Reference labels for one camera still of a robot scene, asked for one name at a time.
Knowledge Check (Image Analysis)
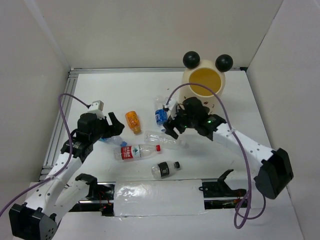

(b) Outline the blue label bottle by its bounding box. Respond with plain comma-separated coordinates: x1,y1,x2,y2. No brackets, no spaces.
154,95,168,133
99,135,127,147

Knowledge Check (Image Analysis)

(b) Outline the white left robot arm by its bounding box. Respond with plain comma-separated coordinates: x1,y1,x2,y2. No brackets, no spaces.
8,112,125,240

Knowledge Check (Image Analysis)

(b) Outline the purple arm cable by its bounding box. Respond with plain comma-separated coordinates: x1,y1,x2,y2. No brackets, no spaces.
0,93,91,213
165,83,266,230

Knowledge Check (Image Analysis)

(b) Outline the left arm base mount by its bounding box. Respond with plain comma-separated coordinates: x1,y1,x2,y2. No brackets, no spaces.
69,182,116,217

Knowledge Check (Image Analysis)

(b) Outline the aluminium frame rail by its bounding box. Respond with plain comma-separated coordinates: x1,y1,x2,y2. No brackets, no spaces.
38,66,248,182

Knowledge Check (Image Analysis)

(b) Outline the small orange plastic bottle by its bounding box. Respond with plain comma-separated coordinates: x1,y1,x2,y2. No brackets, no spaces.
125,111,141,135

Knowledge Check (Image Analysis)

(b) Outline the cream bin with black ears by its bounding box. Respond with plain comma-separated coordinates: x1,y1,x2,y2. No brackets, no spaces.
178,51,234,114

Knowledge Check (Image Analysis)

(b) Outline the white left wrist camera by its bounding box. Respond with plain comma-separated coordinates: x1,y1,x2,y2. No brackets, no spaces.
87,100,105,119

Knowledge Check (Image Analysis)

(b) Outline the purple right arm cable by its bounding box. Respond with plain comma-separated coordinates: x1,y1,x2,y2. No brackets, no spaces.
165,83,266,230

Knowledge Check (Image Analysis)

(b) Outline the red label plastic bottle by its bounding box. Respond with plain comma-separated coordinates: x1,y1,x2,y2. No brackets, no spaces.
113,144,162,161

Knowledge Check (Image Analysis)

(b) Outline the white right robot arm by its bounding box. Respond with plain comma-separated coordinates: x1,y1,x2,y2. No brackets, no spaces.
163,97,294,200

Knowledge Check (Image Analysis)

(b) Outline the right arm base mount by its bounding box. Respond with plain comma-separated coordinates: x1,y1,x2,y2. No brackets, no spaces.
198,169,247,210

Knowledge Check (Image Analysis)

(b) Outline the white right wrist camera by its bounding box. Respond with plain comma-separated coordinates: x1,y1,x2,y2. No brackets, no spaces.
163,98,178,120

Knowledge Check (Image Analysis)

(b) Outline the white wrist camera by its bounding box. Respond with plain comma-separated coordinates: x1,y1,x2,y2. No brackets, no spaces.
163,98,178,120
87,100,105,119

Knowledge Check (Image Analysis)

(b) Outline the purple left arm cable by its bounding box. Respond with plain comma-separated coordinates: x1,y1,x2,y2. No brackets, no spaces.
0,93,91,213

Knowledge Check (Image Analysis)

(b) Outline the clear unlabelled plastic bottle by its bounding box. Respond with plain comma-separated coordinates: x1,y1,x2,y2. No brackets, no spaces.
144,130,187,150

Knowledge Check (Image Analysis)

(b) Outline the black label small bottle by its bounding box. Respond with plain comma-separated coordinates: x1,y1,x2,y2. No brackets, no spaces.
151,161,181,180

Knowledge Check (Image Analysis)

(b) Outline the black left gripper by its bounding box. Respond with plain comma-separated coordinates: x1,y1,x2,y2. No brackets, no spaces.
89,111,125,143

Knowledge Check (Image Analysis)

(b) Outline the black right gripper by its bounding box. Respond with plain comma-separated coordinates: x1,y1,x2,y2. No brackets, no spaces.
163,104,198,139

